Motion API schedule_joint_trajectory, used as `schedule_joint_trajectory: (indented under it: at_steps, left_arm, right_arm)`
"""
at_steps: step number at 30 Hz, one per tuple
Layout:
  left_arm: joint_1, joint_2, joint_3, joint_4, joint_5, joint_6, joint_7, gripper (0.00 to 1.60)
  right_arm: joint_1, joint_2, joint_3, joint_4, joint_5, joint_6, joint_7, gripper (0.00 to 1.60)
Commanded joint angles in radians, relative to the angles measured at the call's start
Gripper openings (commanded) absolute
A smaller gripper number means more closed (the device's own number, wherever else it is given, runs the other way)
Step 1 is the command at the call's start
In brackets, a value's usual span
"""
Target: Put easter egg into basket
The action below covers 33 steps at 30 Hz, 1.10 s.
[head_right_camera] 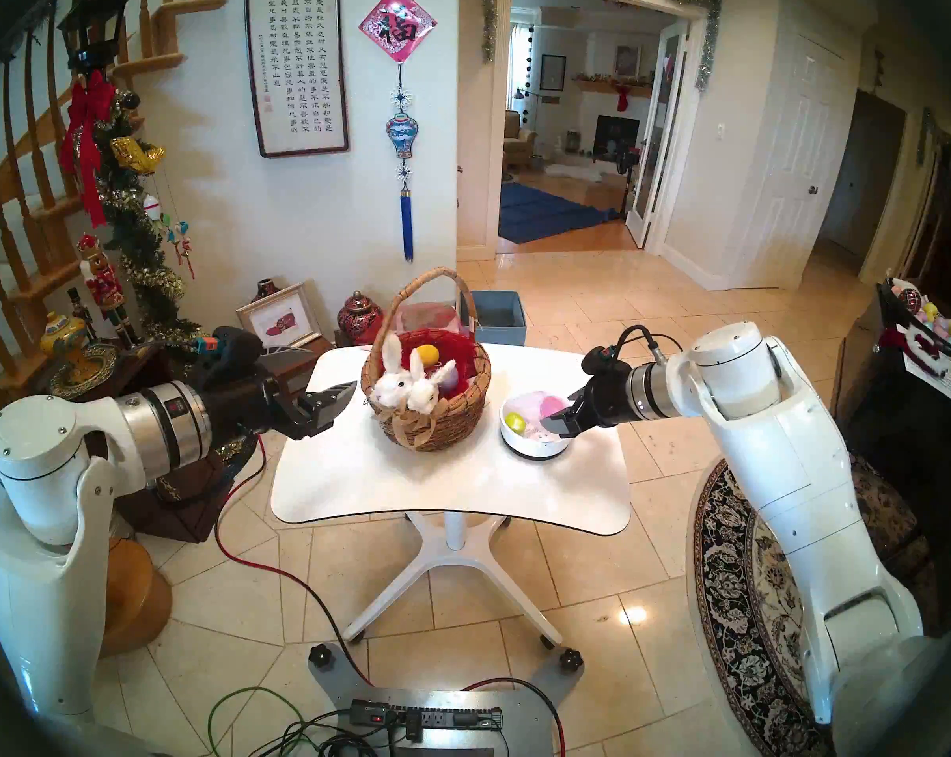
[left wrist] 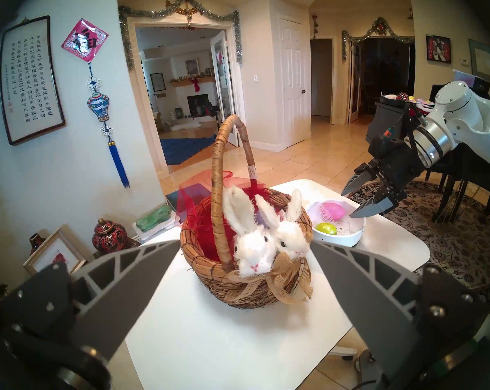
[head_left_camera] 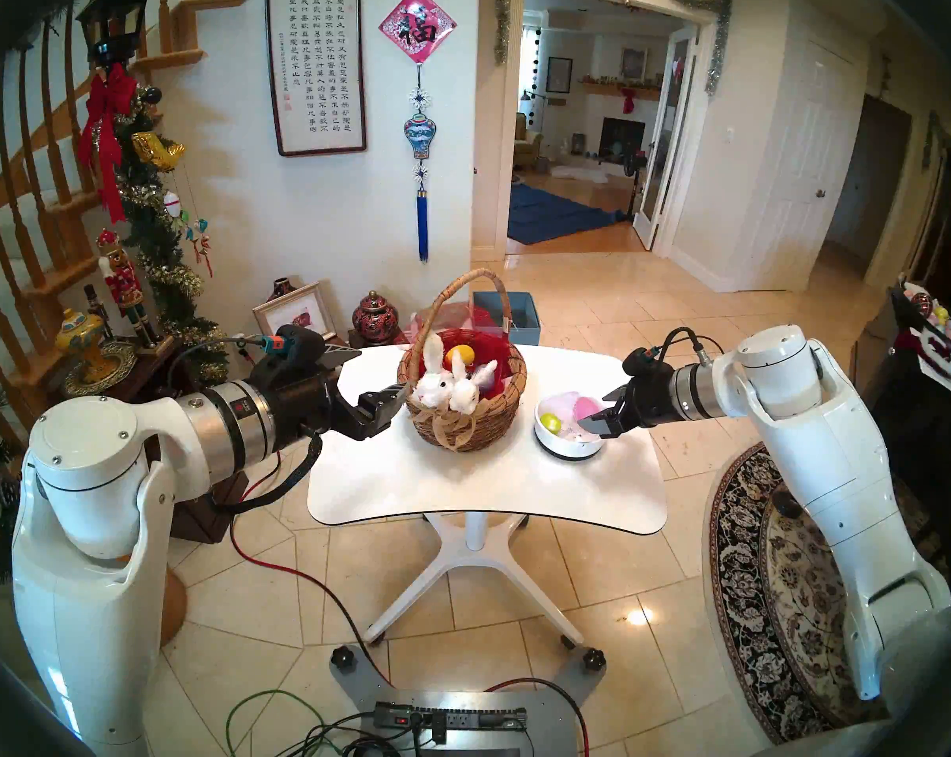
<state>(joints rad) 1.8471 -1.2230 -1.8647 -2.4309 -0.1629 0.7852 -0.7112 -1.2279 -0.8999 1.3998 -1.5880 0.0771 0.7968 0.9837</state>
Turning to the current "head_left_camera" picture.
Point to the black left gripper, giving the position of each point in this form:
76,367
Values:
310,404

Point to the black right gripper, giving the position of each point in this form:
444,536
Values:
647,400

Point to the pink easter egg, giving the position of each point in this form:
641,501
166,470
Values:
583,407

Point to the yellow easter egg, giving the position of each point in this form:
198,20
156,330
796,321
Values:
460,355

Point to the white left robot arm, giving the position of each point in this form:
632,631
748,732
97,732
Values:
89,487

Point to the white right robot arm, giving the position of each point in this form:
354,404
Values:
822,448

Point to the green glitter easter egg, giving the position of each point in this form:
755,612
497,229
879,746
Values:
551,424

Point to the red tissue basket lining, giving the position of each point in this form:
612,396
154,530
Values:
495,353

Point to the white round bowl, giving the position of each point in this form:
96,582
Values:
562,448

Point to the red black lidded jar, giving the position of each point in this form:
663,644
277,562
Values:
375,319

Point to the large white plush bunny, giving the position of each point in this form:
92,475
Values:
432,385

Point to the framed red shoe picture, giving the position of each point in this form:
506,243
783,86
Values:
296,314

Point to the tan burlap bow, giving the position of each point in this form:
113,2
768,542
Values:
448,430

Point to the small white plush bunny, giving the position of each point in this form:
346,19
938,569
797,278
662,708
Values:
466,397

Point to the small dark vase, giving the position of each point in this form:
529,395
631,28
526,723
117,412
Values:
282,287

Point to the blue open box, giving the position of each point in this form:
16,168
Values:
523,318

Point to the blue floor rug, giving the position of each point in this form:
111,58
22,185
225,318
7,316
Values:
554,211

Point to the large patterned oriental rug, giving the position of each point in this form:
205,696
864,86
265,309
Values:
744,574

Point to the white fur rug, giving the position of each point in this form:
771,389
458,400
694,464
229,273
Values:
582,173

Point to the decorated green christmas garland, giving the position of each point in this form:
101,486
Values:
160,243

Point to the black standing fan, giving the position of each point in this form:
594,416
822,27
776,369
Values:
635,165

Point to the blue vase tassel ornament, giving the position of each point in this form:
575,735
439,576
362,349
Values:
419,136

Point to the red nutcracker figure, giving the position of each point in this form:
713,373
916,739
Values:
126,282

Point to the ornate brass plate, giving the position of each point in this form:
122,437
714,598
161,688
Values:
105,369

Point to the black fireplace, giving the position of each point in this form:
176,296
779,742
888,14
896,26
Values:
623,139

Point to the small black nutcracker figure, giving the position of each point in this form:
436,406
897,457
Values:
97,310

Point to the tan armchair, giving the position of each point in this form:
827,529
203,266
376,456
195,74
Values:
527,142

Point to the white glass french door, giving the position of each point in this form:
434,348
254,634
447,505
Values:
665,132

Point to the yellow ornate vase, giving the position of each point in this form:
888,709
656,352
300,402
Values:
80,333

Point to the red christmas stocking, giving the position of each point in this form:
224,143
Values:
629,101

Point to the gold foil ornament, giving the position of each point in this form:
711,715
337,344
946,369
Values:
156,150

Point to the white panel door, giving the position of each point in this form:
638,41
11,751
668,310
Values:
803,164

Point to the wooden mantel shelf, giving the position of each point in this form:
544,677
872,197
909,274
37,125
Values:
609,90

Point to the framed chinese calligraphy scroll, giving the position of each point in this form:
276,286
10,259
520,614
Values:
316,65

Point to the red white santa hat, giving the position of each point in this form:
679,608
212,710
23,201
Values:
929,344

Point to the black tray of ornaments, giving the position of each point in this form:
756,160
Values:
937,318

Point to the black power strip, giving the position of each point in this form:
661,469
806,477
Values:
452,717

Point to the wooden stair railing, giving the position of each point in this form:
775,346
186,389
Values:
42,235

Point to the red ribbon bow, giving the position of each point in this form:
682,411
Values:
105,136

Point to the red diamond fu decoration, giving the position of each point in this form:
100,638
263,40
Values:
418,24

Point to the silver green tinsel garland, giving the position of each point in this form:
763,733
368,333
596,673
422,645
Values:
718,50

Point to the black lantern lamp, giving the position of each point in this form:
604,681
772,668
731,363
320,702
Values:
113,22

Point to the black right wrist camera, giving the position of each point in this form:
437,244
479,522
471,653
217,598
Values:
645,361

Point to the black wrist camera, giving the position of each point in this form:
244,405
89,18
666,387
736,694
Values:
645,361
298,345

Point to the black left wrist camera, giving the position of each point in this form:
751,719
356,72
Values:
298,345

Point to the white table pedestal base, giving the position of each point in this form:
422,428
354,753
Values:
475,550

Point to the round wooden post base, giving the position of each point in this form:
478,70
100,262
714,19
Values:
172,605

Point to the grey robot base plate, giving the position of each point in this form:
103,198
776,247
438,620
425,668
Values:
499,692

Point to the black framed wall picture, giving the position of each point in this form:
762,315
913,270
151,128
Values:
559,75

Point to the pale framed wall picture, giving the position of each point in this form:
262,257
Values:
634,64

